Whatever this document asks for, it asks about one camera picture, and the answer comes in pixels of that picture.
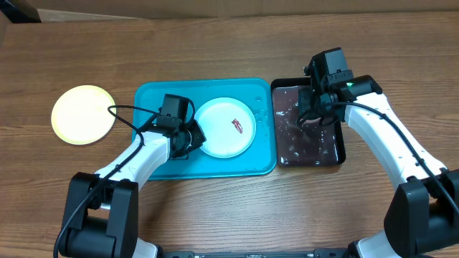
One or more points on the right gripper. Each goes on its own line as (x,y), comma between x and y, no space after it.
(315,115)

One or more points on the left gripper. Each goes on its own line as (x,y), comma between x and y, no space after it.
(199,138)

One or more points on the light blue plate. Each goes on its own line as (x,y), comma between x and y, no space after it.
(228,125)

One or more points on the yellow-green plate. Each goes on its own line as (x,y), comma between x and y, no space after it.
(80,116)

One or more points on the green scrubbing sponge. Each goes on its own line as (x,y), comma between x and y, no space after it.
(310,121)

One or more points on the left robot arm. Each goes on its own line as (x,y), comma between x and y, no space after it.
(101,211)

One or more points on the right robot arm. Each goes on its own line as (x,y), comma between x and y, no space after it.
(423,214)

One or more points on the teal plastic tray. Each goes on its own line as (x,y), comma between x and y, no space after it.
(260,157)

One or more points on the black water tray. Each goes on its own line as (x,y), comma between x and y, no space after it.
(311,145)

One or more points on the cardboard panel at back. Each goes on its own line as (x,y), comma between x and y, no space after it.
(171,9)

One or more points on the dark object top-left corner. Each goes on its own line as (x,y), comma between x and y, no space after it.
(20,11)

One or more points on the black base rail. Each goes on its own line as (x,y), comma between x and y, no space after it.
(316,253)

